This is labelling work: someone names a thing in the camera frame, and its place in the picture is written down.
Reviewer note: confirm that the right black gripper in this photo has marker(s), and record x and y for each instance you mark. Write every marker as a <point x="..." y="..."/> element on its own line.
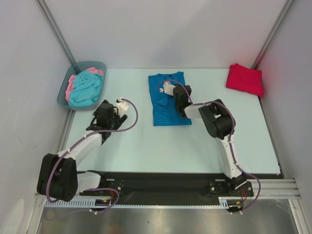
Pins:
<point x="177" y="91"/>

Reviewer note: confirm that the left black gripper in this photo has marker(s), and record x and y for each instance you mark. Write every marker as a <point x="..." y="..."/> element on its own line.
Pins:
<point x="118" y="120"/>

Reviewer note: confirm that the dark blue t shirt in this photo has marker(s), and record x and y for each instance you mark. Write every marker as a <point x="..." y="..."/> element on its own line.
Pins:
<point x="164" y="112"/>

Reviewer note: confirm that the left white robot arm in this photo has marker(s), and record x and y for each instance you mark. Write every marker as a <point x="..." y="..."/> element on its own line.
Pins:
<point x="73" y="156"/>

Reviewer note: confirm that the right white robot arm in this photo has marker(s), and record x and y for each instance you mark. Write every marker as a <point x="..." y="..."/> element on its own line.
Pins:
<point x="219" y="124"/>

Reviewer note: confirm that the light blue t shirt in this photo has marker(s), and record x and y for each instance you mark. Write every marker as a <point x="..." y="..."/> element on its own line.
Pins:
<point x="85" y="90"/>

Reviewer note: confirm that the pink t shirt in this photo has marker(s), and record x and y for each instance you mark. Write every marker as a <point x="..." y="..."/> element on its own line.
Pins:
<point x="70" y="85"/>

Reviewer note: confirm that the folded red t shirt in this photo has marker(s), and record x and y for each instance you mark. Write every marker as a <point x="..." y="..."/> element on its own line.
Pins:
<point x="247" y="80"/>

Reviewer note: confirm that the black front mat strip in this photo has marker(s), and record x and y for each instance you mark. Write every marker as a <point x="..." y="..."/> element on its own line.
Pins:
<point x="170" y="199"/>

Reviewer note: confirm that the teal plastic basket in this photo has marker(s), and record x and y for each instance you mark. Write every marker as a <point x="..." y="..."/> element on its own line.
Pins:
<point x="75" y="69"/>

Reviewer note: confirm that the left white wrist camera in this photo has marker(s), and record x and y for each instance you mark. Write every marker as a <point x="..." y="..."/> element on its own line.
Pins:
<point x="121" y="107"/>

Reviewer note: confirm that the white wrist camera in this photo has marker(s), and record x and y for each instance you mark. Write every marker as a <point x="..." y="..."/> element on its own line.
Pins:
<point x="121" y="107"/>
<point x="167" y="88"/>

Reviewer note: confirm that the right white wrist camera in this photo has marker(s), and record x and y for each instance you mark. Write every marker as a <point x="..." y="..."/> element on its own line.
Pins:
<point x="167" y="88"/>

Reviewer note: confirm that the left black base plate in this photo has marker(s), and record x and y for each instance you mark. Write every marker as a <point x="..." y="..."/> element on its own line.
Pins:
<point x="106" y="188"/>

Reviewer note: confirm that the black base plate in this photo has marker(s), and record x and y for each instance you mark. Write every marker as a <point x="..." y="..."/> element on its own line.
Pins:
<point x="218" y="188"/>
<point x="106" y="188"/>

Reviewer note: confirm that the left slotted cable duct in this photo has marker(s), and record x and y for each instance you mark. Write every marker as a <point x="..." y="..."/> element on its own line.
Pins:
<point x="81" y="203"/>

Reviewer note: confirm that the slotted cable duct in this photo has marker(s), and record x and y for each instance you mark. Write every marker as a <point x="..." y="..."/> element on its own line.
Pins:
<point x="232" y="202"/>
<point x="81" y="203"/>

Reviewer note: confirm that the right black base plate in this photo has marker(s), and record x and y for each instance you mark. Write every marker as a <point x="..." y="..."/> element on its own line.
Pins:
<point x="218" y="188"/>

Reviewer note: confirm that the right slotted cable duct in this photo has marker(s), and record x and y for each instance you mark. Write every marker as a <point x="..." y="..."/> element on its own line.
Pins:
<point x="232" y="202"/>

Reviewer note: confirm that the left aluminium corner post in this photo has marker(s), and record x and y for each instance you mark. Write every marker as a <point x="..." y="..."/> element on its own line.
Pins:
<point x="44" y="8"/>

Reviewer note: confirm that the aluminium corner post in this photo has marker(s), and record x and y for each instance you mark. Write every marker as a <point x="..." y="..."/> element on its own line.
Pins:
<point x="273" y="32"/>
<point x="44" y="8"/>

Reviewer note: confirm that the aluminium front rail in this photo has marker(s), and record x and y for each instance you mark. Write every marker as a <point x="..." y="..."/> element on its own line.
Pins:
<point x="271" y="188"/>

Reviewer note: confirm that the right aluminium corner post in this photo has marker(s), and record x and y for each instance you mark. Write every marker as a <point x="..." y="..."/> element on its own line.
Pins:
<point x="273" y="32"/>

